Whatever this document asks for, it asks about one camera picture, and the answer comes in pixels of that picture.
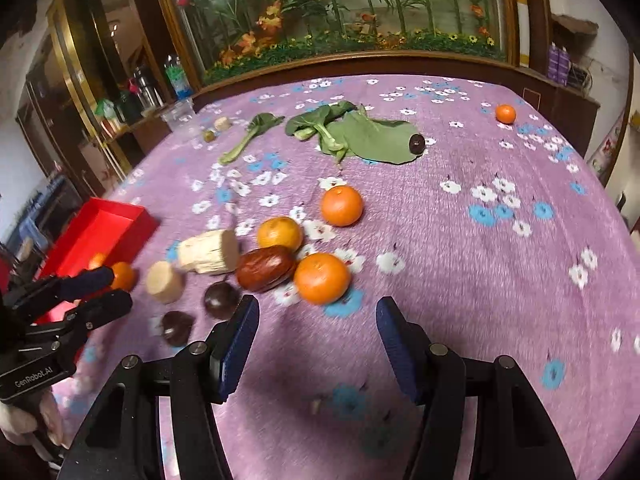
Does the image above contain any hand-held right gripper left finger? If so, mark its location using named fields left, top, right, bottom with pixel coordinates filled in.
left=57, top=294, right=261, bottom=480

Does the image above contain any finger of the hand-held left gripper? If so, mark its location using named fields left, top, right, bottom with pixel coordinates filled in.
left=30, top=290, right=134, bottom=356
left=5, top=266, right=116, bottom=318

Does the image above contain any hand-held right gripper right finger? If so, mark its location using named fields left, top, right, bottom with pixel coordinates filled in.
left=376, top=296, right=581, bottom=480

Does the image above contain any red box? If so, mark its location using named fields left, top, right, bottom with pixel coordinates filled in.
left=35, top=197, right=161, bottom=326

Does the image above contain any short sugarcane piece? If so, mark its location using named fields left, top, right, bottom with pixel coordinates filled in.
left=145, top=260, right=186, bottom=305

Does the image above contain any large red date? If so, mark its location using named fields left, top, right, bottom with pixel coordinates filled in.
left=235, top=245, right=298, bottom=293

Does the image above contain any long sugarcane piece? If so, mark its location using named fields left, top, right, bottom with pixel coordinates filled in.
left=177, top=229, right=241, bottom=275

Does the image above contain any yellowish orange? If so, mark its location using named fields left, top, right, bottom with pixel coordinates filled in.
left=257, top=216, right=304, bottom=253

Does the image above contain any person's left hand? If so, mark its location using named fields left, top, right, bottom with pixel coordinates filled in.
left=0, top=389, right=68, bottom=461

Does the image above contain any purple floral blanket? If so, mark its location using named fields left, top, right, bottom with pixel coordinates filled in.
left=55, top=75, right=640, bottom=480

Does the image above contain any green packet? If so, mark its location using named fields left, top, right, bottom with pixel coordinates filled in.
left=95, top=99, right=121, bottom=131

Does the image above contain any black jug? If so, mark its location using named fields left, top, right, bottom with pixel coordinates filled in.
left=117, top=87, right=143, bottom=123

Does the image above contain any clear plastic cup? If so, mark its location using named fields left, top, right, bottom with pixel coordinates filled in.
left=160, top=100, right=198, bottom=135

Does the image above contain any steel thermos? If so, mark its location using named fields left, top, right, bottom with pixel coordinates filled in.
left=132, top=67, right=163, bottom=108

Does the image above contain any large green leaf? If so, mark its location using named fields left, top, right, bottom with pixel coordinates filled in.
left=320, top=110, right=426, bottom=166

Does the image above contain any clear plastic bottle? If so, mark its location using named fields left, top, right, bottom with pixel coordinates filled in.
left=165, top=55, right=193, bottom=101

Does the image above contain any gold trimmed wooden shelf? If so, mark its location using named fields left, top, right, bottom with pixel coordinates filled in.
left=15, top=0, right=168, bottom=196

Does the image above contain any artificial plant display case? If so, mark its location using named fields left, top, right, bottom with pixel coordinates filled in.
left=150, top=0, right=521, bottom=88

